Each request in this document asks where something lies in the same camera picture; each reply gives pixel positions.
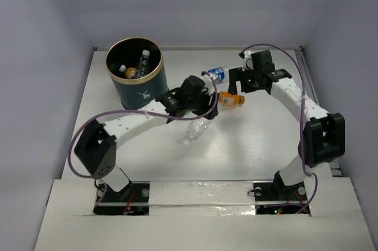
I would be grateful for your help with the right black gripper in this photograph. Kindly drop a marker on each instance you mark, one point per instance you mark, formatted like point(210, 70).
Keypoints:
point(237, 74)

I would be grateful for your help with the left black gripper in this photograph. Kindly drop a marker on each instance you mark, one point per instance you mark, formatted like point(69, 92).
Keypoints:
point(208, 104)

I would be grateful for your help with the clear bottle white cap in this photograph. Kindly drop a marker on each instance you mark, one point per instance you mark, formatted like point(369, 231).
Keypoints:
point(195, 129)

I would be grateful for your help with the small orange bottle barcode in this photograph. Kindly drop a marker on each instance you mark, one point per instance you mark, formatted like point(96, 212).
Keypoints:
point(227, 99)

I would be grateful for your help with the clear crushed bottle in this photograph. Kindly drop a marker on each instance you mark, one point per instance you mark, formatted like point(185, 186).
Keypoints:
point(143, 65)

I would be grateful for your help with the tall orange blue tea bottle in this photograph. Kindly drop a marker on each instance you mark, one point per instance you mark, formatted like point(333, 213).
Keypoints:
point(128, 72)

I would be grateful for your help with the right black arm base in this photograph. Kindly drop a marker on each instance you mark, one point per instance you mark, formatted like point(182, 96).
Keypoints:
point(272, 198)

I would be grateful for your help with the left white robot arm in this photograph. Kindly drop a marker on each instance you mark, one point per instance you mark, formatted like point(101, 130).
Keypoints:
point(98, 143)

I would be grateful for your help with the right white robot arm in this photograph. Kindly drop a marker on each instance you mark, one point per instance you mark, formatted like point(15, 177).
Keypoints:
point(280, 78)

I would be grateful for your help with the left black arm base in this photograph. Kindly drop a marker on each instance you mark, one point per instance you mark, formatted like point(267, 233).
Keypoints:
point(133, 200)

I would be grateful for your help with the dark bin with gold rim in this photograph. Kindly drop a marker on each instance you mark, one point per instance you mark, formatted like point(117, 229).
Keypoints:
point(136, 93)

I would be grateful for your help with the blue label water bottle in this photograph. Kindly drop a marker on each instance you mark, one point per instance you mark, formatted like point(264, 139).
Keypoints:
point(221, 74)

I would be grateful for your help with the silver foil tape strip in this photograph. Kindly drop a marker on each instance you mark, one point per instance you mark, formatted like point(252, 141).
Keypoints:
point(201, 198)

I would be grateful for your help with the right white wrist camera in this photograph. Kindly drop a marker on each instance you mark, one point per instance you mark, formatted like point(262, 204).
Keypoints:
point(246, 56)

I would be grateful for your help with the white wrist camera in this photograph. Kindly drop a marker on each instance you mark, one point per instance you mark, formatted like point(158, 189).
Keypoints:
point(246, 56)
point(209, 79)

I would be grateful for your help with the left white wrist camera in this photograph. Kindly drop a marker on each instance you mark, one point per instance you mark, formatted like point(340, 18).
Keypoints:
point(209, 79)

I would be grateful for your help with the metal rail at table edge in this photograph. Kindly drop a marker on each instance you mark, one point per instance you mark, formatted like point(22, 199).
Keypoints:
point(322, 134)

